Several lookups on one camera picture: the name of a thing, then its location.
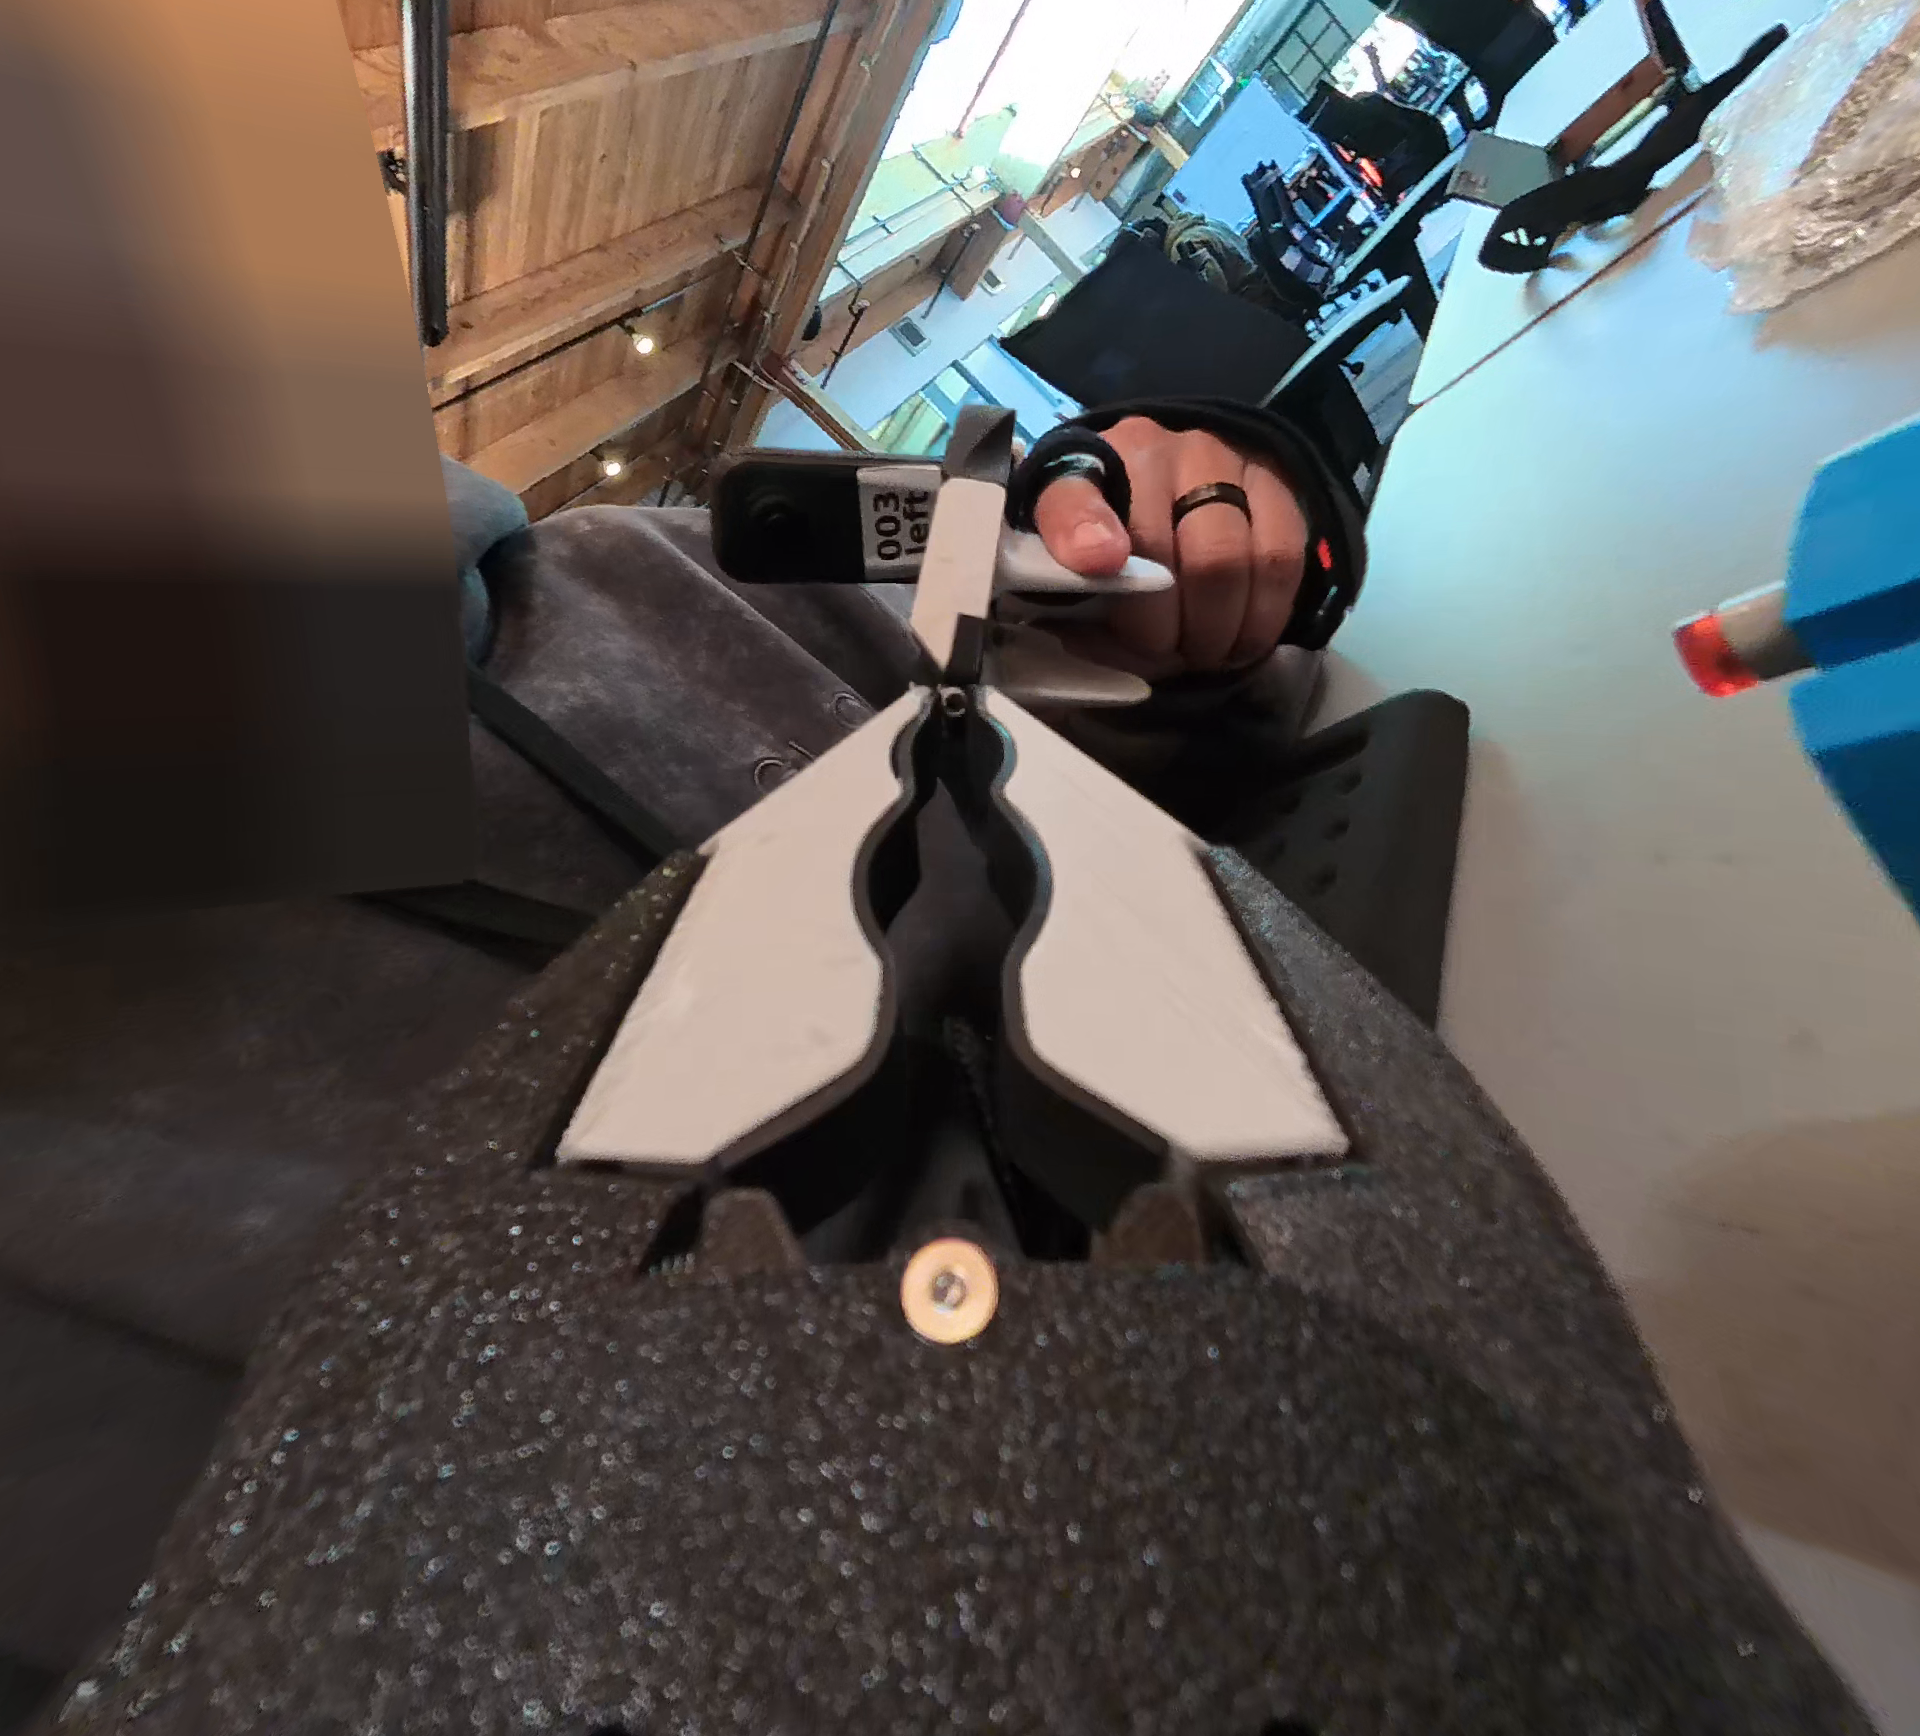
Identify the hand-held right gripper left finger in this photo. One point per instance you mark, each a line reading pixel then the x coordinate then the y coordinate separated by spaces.
pixel 721 1001

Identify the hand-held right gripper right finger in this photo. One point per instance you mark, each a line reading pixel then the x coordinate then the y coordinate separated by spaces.
pixel 1184 1001

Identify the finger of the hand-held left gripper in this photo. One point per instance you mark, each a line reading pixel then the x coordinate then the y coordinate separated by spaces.
pixel 961 567

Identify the short black brick pin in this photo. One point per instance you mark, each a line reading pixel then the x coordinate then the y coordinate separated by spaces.
pixel 956 704

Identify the blue brick toy car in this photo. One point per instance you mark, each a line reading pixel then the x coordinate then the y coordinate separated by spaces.
pixel 1860 597

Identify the person's left hand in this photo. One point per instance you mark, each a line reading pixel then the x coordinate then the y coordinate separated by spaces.
pixel 1245 581

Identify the round ceiling light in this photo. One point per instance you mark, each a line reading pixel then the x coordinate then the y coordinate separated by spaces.
pixel 608 464
pixel 642 340

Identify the black office chair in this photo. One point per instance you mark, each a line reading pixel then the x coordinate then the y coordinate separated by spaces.
pixel 1171 327

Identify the wooden pillar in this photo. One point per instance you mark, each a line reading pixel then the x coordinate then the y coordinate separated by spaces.
pixel 841 116

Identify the black ceiling pipe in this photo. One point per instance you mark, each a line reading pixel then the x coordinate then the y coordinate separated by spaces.
pixel 422 41

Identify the black folding stand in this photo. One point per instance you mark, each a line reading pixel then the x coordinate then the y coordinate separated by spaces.
pixel 1621 160

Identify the crumpled clear plastic bag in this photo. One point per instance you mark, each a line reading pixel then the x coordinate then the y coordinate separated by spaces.
pixel 1831 147

